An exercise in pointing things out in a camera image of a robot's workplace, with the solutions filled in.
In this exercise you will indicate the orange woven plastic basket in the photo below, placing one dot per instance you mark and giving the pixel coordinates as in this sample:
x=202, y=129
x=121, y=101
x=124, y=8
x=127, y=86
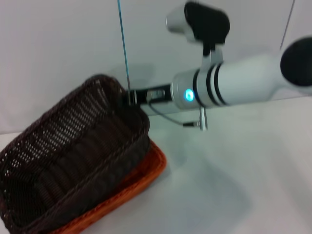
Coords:
x=146, y=170

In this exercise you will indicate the gray wall seam strip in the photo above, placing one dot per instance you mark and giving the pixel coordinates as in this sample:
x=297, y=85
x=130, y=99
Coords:
x=287, y=26

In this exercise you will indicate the blue wall seam strip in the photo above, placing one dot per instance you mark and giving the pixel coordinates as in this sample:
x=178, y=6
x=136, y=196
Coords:
x=123, y=41

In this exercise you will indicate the right wrist metal bracket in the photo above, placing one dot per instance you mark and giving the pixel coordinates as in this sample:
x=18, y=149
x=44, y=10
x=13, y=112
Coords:
x=203, y=119

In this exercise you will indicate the dark brown woven basket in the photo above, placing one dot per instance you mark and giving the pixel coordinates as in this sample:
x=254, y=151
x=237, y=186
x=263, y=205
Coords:
x=73, y=158

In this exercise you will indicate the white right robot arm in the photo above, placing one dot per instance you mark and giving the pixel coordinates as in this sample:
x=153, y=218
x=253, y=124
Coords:
x=243, y=78

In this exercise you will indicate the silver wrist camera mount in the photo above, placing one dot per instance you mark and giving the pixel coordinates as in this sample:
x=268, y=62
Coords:
x=214, y=57

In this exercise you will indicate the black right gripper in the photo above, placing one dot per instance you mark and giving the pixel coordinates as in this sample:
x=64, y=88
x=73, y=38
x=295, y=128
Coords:
x=158, y=95

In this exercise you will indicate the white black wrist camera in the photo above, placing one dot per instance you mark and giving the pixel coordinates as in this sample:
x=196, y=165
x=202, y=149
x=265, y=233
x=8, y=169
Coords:
x=207, y=22

